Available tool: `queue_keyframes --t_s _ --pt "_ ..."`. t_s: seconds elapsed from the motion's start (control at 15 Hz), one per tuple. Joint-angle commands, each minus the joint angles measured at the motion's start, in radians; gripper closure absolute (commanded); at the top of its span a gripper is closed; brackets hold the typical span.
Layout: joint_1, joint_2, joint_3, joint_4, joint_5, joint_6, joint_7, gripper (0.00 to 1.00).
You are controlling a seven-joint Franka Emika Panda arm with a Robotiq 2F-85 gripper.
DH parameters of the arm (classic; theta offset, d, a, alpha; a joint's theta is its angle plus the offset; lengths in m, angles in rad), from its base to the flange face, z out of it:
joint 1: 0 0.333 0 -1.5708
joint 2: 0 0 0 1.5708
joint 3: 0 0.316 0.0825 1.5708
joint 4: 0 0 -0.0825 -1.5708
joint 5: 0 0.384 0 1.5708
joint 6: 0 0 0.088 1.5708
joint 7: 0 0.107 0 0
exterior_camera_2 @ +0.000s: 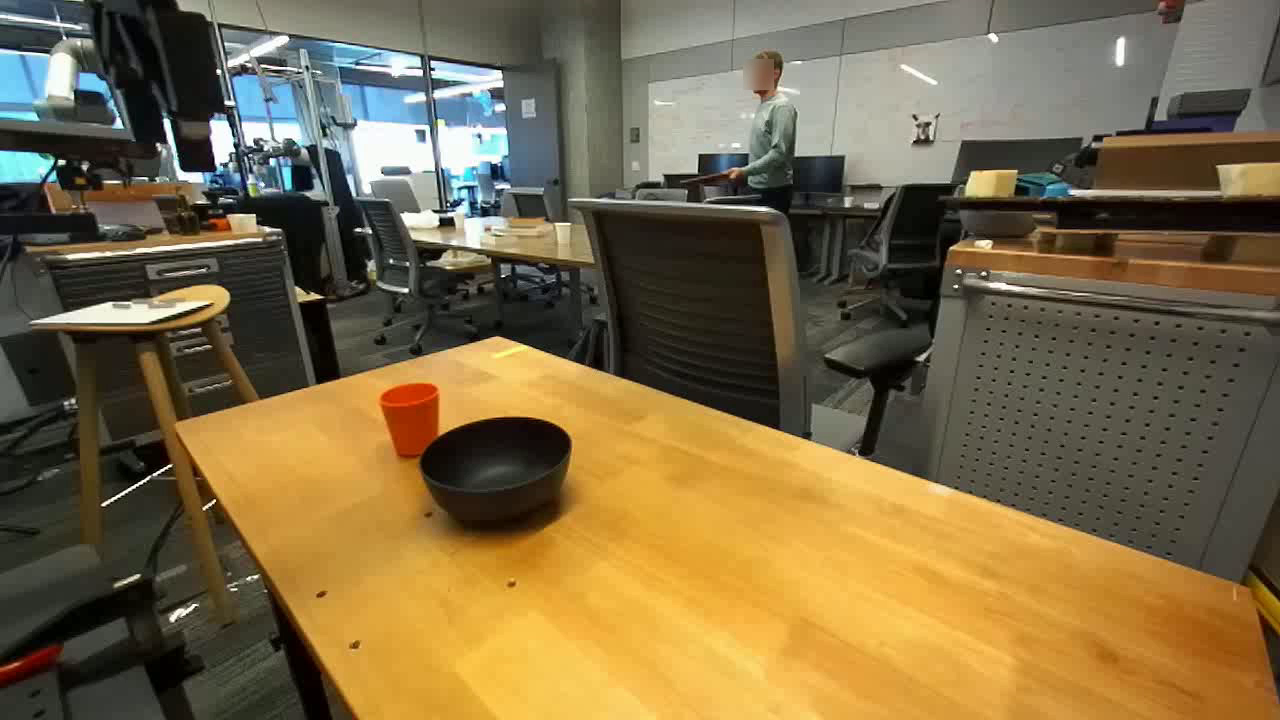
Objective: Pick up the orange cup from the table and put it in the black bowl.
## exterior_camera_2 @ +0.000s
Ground orange plastic cup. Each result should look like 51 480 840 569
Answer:
379 382 441 461

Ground black bowl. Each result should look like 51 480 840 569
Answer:
419 415 572 528

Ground grey mesh office chair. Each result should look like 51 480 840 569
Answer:
578 194 814 435

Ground long wooden office desk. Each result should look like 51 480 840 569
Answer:
406 213 591 268

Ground black computer monitor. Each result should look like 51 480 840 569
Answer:
794 155 844 203

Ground person in green sweater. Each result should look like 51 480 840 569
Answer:
732 53 795 213

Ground black office chair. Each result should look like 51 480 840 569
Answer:
823 184 948 454

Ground grey rolling office chair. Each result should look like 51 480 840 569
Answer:
358 194 491 357

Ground grey perforated metal cart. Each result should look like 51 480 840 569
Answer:
929 239 1280 580

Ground wooden stool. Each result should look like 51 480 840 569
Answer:
56 285 255 625

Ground grey cabinet with labels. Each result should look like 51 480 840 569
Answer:
42 231 313 412

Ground white paper on stool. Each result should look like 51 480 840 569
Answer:
31 294 208 333

